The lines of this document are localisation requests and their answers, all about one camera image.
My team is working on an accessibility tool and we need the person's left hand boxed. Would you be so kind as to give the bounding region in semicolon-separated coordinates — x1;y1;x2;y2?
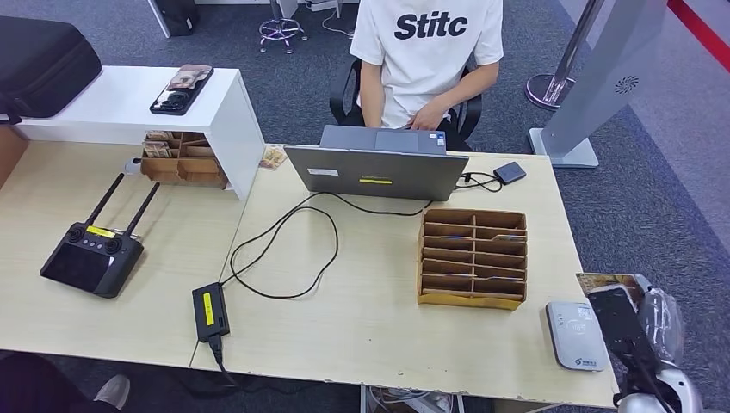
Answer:
409;101;453;133

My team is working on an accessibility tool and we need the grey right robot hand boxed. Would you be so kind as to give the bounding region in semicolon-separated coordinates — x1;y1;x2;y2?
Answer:
629;273;685;367

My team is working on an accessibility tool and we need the large cardboard card organizer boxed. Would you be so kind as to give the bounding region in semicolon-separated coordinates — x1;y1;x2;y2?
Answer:
417;207;529;312

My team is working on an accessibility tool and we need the person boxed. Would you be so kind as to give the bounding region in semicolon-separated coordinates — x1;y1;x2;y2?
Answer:
349;0;505;133

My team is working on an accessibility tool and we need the white card reader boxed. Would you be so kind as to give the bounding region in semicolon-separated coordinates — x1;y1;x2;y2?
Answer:
544;300;609;373

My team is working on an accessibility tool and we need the small cardboard card organizer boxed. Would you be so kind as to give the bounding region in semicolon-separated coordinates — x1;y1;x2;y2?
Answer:
139;131;229;190

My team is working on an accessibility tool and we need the patterned card stack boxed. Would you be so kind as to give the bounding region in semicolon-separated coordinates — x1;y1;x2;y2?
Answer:
142;131;176;159

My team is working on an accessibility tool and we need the person's leg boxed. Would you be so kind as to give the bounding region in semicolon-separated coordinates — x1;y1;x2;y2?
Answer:
0;351;124;413

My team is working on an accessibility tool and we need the grey laptop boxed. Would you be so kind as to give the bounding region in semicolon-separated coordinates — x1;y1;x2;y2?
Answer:
283;124;471;202

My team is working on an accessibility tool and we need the black office chair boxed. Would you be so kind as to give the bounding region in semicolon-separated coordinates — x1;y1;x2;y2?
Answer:
329;57;484;152

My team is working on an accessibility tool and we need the black external drive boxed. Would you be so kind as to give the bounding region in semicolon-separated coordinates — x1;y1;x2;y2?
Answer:
492;161;528;187

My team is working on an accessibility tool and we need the chrome stool base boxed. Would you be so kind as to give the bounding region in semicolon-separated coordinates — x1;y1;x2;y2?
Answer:
257;0;309;55

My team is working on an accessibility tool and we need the grey kiosk stand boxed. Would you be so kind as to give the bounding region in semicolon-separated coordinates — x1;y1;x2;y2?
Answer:
529;0;668;170

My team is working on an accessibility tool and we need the black smartphone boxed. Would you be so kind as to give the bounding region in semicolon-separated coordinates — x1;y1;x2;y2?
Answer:
149;64;215;117

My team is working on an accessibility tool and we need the black computer tower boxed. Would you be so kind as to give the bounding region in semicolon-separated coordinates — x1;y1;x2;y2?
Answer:
149;0;201;39

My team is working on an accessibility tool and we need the red barrier belt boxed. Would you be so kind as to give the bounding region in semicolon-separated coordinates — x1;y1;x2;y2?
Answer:
667;0;730;74

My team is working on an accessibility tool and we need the black power adapter yellow label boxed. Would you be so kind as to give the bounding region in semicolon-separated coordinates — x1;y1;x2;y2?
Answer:
191;281;232;344

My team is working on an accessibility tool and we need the white shelf riser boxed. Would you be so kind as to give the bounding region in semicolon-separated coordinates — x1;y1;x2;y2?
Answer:
9;65;268;201

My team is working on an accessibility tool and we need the black remote controller with antennas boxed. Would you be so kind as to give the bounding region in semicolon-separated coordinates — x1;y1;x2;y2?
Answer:
40;172;162;299

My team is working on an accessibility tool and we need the black carrying case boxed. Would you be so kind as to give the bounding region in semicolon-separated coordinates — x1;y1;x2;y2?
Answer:
0;15;104;126

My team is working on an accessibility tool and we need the grey shoe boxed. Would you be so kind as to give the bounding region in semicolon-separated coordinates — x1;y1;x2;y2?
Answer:
92;374;132;411

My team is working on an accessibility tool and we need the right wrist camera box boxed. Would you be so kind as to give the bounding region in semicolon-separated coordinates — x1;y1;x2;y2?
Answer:
587;283;674;413

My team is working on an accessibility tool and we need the black drive cable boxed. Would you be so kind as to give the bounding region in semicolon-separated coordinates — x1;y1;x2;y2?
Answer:
454;170;504;194

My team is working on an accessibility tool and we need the chrome stanchion post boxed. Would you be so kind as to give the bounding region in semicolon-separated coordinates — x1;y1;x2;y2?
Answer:
525;0;606;111

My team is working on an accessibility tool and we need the white floor cable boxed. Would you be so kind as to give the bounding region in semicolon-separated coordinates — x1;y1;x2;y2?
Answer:
320;8;359;41

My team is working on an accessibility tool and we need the black laptop power cable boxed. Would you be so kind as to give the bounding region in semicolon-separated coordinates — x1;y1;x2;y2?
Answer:
219;191;435;301

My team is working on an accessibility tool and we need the white power strip with cables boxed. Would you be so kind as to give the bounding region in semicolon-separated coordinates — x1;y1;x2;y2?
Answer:
364;386;457;413

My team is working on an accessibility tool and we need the black mains cable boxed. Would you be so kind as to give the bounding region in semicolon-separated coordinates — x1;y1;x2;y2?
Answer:
207;335;241;389

